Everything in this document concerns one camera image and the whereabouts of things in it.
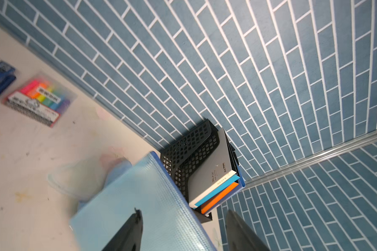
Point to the blue microfiber cloth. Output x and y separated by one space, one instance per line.
85 179

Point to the colourful marker pack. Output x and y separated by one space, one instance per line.
42 99

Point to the orange book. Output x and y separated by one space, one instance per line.
208 205

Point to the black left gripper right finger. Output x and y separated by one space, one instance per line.
240 236

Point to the black mesh file holder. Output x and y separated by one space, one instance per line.
183 157

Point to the blue folder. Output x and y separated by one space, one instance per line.
237 172

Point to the aluminium corner post right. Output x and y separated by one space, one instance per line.
338 150

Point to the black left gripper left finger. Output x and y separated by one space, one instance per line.
129 236

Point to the teal book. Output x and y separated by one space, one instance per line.
215 191

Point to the blue document bag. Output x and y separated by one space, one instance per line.
169 224

